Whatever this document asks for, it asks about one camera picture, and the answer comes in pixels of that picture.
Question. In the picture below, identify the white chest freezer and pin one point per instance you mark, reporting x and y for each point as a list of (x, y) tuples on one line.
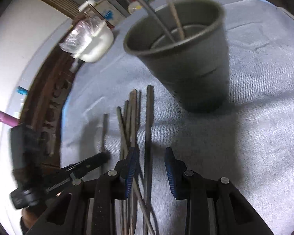
[(107, 13)]

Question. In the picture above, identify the teal bottle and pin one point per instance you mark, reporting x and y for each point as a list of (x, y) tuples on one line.
[(22, 90)]

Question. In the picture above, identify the purple bottle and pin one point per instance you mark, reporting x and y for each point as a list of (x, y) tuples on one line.
[(7, 118)]

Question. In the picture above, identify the pale grey chopstick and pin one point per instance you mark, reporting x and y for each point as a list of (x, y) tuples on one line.
[(174, 12), (156, 20)]

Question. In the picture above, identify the carved wooden table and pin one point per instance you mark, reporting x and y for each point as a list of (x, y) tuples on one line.
[(46, 102)]

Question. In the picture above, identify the small yellow fan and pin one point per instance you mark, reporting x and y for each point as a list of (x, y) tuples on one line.
[(134, 7)]

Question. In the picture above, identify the grey towel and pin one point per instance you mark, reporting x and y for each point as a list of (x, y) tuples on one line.
[(259, 102)]

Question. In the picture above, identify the long dark metal chopstick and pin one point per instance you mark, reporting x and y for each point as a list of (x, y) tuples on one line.
[(149, 117)]

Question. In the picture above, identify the clear plastic bag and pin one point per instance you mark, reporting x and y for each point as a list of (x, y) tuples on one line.
[(78, 35)]

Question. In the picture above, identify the grey metal cup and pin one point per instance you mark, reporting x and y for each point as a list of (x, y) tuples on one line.
[(193, 73)]

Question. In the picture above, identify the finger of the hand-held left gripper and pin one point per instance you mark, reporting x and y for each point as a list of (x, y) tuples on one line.
[(93, 160)]

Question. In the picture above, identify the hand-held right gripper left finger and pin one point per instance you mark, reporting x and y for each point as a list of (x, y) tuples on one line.
[(132, 167)]

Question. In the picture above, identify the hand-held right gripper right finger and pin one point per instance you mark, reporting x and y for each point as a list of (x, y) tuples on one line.
[(170, 172)]

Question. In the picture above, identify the bunch of dark chopsticks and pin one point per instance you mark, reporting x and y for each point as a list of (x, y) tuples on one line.
[(132, 117)]

